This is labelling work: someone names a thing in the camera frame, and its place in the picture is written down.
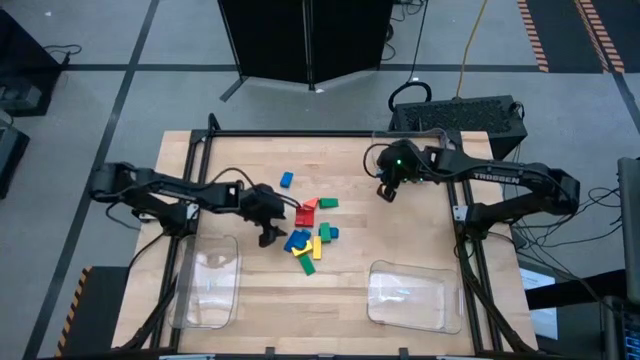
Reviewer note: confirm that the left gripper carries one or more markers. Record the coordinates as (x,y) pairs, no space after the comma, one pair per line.
(265,205)

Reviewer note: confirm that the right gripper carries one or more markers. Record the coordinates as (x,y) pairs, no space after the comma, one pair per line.
(407,167)

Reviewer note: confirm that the yellow arch block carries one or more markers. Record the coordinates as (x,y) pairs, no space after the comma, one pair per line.
(302,250)

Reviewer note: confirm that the red bridge block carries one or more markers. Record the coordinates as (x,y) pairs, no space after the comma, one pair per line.
(300,216)

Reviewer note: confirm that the long yellow block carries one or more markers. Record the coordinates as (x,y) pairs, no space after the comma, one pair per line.
(317,248)

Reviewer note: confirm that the orange-red triangle block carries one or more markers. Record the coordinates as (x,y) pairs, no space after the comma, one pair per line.
(312,203)

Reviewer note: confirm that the green cube block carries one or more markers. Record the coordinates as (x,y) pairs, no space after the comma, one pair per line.
(325,232)

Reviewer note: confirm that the short green block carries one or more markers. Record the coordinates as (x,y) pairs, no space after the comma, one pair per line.
(329,203)

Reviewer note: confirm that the short blue block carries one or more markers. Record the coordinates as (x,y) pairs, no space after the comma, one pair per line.
(286,179)

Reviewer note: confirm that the small blue block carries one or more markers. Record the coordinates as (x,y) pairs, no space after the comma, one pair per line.
(334,233)

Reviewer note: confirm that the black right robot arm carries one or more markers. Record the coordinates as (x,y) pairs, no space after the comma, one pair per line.
(500,175)

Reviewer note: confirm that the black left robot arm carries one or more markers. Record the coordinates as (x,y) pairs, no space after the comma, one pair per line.
(165,190)

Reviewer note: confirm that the clear plastic bin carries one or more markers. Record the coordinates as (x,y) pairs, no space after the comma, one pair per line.
(205,285)
(415,300)
(382,137)

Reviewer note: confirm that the black perforated computer case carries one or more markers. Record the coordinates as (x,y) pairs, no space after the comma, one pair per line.
(457,117)

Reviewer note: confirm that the black hazard-striped floor mat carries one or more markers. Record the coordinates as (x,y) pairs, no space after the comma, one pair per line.
(100,310)

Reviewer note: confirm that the black folding partition screen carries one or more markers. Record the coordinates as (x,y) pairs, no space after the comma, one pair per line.
(270,40)

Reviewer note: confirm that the white paper sheet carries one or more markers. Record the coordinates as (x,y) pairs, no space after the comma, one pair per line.
(537,300)

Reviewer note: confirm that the grey monitor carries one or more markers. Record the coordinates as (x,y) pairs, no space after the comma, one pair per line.
(631,225)

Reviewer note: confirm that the black equipment box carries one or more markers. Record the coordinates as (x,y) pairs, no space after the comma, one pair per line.
(12,155)

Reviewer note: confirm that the black desk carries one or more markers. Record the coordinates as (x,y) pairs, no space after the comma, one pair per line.
(25,60)

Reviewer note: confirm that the black aluminium table frame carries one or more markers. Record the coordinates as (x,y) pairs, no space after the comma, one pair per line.
(300,133)

